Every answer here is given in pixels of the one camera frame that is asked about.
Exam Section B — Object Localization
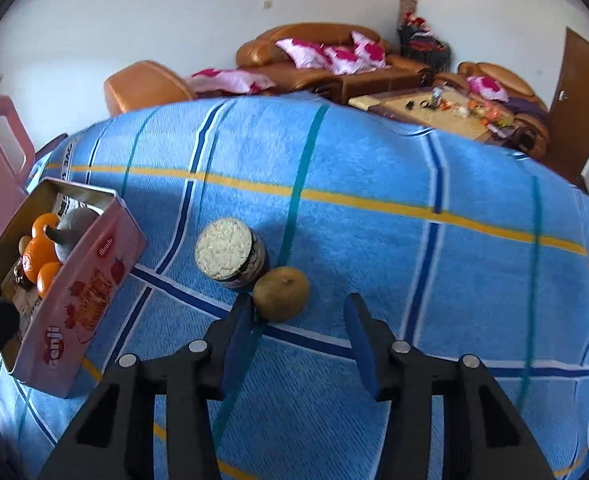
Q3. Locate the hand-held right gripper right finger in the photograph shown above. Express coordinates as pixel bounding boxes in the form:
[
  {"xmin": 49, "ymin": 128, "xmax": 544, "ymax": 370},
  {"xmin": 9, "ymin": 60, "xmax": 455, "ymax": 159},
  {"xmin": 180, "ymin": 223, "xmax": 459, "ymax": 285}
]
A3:
[{"xmin": 343, "ymin": 292, "xmax": 555, "ymax": 480}]

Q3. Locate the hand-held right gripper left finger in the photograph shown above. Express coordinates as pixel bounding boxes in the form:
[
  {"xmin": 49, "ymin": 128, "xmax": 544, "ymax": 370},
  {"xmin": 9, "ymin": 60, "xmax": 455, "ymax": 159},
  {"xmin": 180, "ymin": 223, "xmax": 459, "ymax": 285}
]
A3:
[{"xmin": 37, "ymin": 292, "xmax": 255, "ymax": 480}]

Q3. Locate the orange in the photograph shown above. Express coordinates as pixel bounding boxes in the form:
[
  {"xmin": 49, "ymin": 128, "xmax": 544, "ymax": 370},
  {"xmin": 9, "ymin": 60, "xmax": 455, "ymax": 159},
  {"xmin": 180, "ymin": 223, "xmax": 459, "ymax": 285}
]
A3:
[
  {"xmin": 36, "ymin": 261, "xmax": 64, "ymax": 298},
  {"xmin": 29, "ymin": 212, "xmax": 61, "ymax": 240},
  {"xmin": 22, "ymin": 236, "xmax": 58, "ymax": 283}
]

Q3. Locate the blue plaid blanket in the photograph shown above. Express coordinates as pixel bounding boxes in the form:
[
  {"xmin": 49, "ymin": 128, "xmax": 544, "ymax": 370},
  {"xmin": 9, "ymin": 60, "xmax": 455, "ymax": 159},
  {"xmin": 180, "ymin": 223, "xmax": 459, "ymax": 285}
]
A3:
[{"xmin": 0, "ymin": 91, "xmax": 589, "ymax": 480}]

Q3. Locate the orange leather armchair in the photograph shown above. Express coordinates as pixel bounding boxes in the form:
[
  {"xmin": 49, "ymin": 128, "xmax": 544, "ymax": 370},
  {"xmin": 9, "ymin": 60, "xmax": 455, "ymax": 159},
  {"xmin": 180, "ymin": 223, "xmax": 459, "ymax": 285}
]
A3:
[{"xmin": 103, "ymin": 60, "xmax": 195, "ymax": 117}]

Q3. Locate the wooden coffee table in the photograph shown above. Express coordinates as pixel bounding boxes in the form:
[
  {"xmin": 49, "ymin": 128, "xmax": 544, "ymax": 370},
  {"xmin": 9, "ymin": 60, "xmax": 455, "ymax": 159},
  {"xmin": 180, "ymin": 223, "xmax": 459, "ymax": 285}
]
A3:
[{"xmin": 347, "ymin": 87, "xmax": 515, "ymax": 143}]

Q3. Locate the pink flowered cloth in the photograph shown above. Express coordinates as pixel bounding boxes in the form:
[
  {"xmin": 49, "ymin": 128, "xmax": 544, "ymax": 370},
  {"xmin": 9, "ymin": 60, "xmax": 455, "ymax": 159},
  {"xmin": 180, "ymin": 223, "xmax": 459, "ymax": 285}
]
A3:
[{"xmin": 184, "ymin": 67, "xmax": 278, "ymax": 96}]

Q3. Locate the colourful snack pile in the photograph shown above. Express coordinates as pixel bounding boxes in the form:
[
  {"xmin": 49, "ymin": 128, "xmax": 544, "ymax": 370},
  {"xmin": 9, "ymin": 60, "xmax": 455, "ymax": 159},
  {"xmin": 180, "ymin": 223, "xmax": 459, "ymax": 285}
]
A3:
[{"xmin": 467, "ymin": 100, "xmax": 515, "ymax": 128}]

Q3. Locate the pink flowered pillow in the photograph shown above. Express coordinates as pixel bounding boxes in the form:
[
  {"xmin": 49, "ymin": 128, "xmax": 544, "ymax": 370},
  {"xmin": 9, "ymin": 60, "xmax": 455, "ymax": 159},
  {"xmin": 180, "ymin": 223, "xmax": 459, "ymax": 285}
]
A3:
[
  {"xmin": 274, "ymin": 37, "xmax": 332, "ymax": 68},
  {"xmin": 349, "ymin": 31, "xmax": 391, "ymax": 68},
  {"xmin": 467, "ymin": 75, "xmax": 507, "ymax": 102},
  {"xmin": 321, "ymin": 45, "xmax": 370, "ymax": 75}
]

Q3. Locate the purple blanket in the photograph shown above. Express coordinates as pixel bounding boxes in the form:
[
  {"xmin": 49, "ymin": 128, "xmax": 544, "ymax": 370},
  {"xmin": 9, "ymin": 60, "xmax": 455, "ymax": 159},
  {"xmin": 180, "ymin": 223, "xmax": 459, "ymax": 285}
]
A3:
[{"xmin": 507, "ymin": 97, "xmax": 547, "ymax": 118}]

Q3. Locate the brown leather armchair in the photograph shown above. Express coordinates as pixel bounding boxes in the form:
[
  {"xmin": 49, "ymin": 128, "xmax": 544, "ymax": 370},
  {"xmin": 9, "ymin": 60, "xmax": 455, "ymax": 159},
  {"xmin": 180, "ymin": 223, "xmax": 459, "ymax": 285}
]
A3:
[{"xmin": 434, "ymin": 61, "xmax": 550, "ymax": 161}]

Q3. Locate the rack with clothes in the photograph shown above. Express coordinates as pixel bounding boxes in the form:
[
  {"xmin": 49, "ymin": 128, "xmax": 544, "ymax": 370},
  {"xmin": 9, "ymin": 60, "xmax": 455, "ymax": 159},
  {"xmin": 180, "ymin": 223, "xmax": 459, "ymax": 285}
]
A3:
[{"xmin": 397, "ymin": 27, "xmax": 452, "ymax": 68}]

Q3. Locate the brown leather three-seat sofa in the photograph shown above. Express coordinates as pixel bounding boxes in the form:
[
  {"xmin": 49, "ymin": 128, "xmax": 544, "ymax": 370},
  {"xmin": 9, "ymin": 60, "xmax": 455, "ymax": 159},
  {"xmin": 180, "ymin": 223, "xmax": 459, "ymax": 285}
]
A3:
[{"xmin": 236, "ymin": 22, "xmax": 435, "ymax": 106}]

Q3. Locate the brown wooden door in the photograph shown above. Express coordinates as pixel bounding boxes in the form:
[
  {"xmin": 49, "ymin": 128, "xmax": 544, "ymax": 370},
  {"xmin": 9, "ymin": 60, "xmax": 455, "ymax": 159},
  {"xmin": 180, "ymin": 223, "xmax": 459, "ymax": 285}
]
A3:
[{"xmin": 547, "ymin": 27, "xmax": 589, "ymax": 183}]

